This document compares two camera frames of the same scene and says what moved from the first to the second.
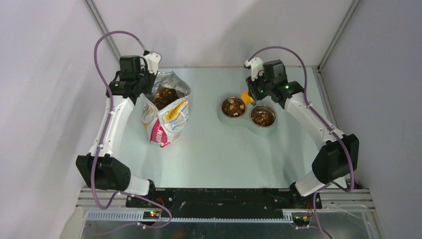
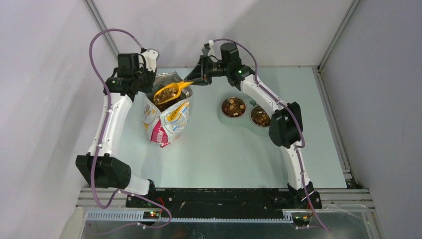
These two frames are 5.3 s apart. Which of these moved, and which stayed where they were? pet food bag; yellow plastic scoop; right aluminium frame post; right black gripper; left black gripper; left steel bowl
Moved: yellow plastic scoop; right black gripper
Stayed: right aluminium frame post; left black gripper; left steel bowl; pet food bag
